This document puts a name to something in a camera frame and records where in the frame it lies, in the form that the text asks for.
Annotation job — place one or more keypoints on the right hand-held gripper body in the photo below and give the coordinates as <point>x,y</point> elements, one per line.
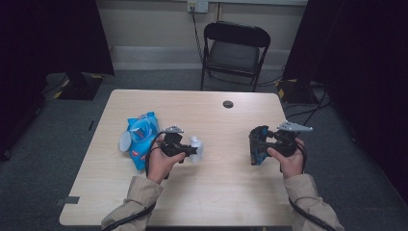
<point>285,142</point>

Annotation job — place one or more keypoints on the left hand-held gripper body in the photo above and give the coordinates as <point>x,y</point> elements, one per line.
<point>173,144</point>

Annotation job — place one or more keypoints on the white wet wipe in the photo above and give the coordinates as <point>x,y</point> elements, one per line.
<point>199,157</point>

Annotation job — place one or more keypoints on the blue wet wipes pack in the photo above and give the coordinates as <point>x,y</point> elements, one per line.
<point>141,138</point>

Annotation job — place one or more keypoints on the person's right hand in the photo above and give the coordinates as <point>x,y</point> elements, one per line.
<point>292,166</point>

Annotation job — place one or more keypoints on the person's left hand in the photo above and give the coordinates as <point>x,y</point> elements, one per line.
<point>160,166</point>

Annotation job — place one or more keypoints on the black stand base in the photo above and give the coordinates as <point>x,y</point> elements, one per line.
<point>80,88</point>
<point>295,93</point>

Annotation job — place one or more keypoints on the black folding chair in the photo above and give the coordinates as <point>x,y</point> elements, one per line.
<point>234,54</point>

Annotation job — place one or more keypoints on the black curtain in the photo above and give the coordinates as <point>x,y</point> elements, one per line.
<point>48,35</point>
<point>362,64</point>

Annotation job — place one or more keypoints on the grey tape strip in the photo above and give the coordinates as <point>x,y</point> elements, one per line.
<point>70,200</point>

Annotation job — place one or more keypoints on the white wall socket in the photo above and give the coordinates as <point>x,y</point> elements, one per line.
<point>198,5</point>

